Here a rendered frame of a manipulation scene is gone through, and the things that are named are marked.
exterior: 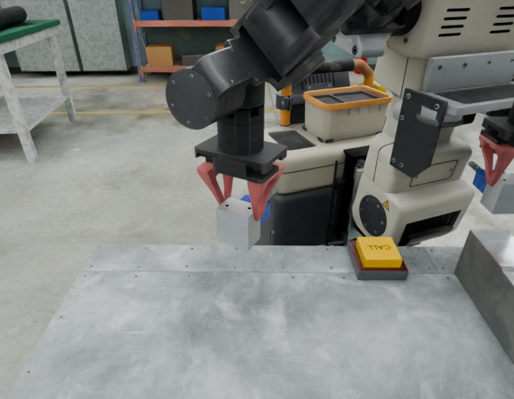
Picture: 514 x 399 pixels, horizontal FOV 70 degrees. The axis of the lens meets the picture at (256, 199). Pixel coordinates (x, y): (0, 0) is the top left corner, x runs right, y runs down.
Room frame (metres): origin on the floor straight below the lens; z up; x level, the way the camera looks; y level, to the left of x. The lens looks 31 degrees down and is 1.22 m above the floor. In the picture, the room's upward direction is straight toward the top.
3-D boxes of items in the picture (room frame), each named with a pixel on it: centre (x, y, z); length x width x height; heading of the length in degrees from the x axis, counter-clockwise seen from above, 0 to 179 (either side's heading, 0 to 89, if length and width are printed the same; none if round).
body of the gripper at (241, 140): (0.43, 0.02, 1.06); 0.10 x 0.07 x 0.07; 61
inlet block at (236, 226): (0.46, 0.00, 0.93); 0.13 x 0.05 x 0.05; 152
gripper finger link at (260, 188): (0.42, 0.01, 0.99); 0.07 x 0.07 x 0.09; 61
